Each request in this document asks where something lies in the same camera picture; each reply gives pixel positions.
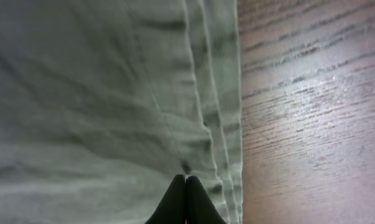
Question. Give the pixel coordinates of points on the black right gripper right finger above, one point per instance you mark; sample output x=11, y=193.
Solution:
x=200, y=209

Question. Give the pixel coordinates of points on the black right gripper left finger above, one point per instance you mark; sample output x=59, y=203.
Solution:
x=171, y=209

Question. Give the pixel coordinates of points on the khaki green shorts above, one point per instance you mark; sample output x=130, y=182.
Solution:
x=103, y=103

